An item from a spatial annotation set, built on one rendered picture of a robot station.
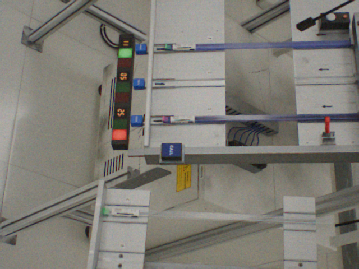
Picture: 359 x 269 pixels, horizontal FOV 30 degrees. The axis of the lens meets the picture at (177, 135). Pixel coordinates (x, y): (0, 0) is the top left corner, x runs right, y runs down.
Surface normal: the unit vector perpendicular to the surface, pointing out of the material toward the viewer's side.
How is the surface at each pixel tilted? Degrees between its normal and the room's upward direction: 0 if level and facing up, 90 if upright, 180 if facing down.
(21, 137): 0
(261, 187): 0
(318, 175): 0
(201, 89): 48
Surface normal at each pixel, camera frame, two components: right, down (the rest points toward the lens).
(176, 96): -0.08, -0.46
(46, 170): 0.69, -0.32
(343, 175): -0.72, -0.33
